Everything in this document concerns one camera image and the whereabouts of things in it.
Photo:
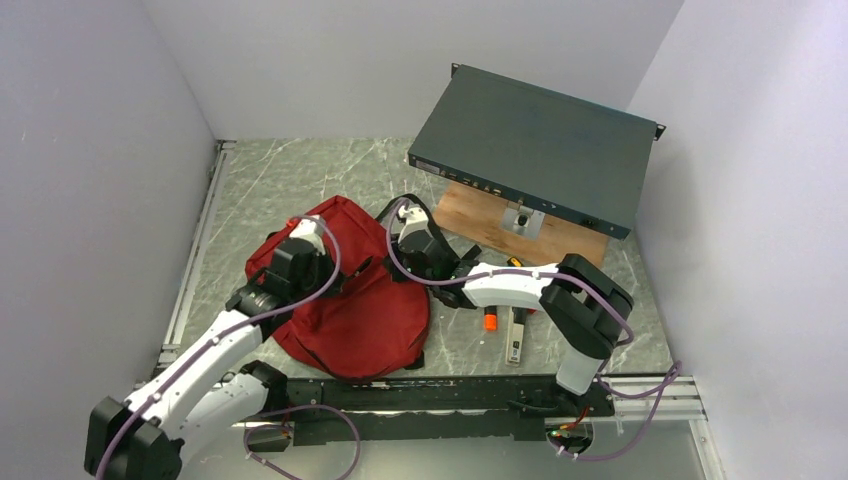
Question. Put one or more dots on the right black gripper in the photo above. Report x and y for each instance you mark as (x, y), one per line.
(393, 262)

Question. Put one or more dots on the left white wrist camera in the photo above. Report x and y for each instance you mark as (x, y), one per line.
(309, 229)

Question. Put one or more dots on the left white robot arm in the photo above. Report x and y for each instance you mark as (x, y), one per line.
(158, 428)

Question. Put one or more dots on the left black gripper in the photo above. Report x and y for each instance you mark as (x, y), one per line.
(328, 268)

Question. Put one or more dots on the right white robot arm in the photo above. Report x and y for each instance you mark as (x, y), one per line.
(588, 308)

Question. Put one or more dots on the silver metal bracket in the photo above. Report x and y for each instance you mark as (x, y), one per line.
(522, 221)

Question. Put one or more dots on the orange capped marker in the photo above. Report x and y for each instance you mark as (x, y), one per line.
(490, 319)

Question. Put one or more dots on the red student backpack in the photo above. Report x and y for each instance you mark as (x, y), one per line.
(365, 326)

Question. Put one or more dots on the dark teal rack server box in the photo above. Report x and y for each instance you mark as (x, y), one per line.
(548, 151)

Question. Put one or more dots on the wooden board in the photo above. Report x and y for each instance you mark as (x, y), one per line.
(476, 215)

